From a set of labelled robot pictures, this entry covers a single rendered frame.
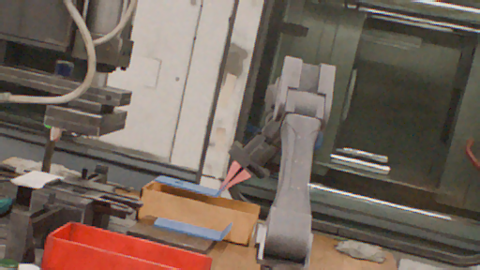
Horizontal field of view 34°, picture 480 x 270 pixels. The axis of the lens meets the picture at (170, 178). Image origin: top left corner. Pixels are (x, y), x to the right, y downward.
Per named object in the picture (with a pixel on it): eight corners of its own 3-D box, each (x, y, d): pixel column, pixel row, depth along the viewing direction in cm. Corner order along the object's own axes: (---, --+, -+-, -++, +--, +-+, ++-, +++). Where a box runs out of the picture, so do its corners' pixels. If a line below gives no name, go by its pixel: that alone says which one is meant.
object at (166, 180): (222, 199, 168) (225, 186, 167) (154, 181, 170) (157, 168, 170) (226, 194, 174) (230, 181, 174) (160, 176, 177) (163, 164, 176)
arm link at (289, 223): (259, 259, 128) (282, 101, 144) (299, 268, 128) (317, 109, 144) (266, 243, 122) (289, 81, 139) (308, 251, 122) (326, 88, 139)
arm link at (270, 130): (257, 129, 171) (278, 107, 170) (276, 147, 172) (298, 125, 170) (258, 136, 164) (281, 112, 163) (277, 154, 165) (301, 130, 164)
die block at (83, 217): (77, 250, 138) (84, 209, 137) (24, 236, 140) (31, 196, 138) (108, 228, 158) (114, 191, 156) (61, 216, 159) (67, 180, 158)
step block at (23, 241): (20, 271, 121) (29, 216, 120) (2, 266, 122) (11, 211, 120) (35, 261, 128) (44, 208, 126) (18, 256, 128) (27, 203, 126)
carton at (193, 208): (247, 250, 166) (255, 216, 164) (134, 222, 170) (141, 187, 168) (252, 238, 178) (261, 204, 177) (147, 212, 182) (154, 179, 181)
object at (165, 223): (227, 243, 157) (231, 229, 156) (153, 225, 159) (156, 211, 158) (230, 235, 164) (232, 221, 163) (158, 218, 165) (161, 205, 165)
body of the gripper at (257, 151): (231, 145, 172) (254, 121, 171) (264, 178, 172) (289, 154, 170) (228, 148, 166) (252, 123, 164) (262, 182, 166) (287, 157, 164)
